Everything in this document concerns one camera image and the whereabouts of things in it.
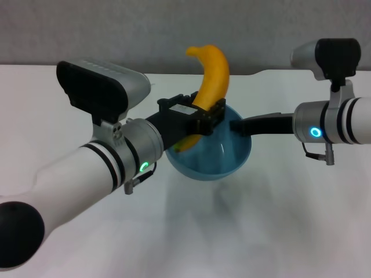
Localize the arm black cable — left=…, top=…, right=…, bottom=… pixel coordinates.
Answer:
left=301, top=141, right=336, bottom=166
left=123, top=160, right=159, bottom=195

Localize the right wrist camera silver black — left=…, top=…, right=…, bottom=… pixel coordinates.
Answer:
left=290, top=38, right=362, bottom=82

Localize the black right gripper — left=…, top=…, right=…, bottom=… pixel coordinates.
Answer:
left=229, top=113, right=295, bottom=137

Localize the yellow banana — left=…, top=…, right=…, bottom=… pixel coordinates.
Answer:
left=173, top=43, right=230, bottom=154

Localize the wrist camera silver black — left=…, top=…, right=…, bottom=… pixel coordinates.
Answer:
left=55, top=60, right=152, bottom=127
left=290, top=38, right=362, bottom=82

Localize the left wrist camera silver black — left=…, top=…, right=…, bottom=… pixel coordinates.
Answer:
left=55, top=60, right=152, bottom=127

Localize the blue bowl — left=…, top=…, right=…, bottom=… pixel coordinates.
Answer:
left=165, top=104, right=252, bottom=182

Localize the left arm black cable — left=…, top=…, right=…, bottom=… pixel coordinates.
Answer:
left=123, top=160, right=159, bottom=195

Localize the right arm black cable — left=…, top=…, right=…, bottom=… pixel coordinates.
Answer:
left=301, top=141, right=336, bottom=166

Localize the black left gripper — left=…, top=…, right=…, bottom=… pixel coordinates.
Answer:
left=146, top=92, right=227, bottom=151

